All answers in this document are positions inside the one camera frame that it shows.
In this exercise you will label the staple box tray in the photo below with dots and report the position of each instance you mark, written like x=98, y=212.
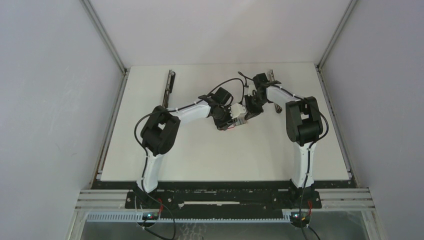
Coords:
x=240, y=121

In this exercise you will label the red white staple box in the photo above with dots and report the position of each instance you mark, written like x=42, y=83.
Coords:
x=231, y=127

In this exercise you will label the white cable duct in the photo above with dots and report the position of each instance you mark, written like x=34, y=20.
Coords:
x=132, y=217

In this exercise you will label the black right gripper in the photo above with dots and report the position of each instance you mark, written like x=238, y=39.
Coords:
x=252, y=112

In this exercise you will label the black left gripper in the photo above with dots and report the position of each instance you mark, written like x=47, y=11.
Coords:
x=223, y=126

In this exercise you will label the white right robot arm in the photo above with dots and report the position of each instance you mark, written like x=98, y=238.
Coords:
x=302, y=117

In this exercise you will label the aluminium frame rail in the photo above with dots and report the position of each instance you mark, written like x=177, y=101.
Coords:
x=113, y=108

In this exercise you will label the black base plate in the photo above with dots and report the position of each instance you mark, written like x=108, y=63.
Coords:
x=239, y=199

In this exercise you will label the black stapler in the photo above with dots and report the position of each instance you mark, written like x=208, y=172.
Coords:
x=168, y=88

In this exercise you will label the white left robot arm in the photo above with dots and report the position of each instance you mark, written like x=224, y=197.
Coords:
x=159, y=133

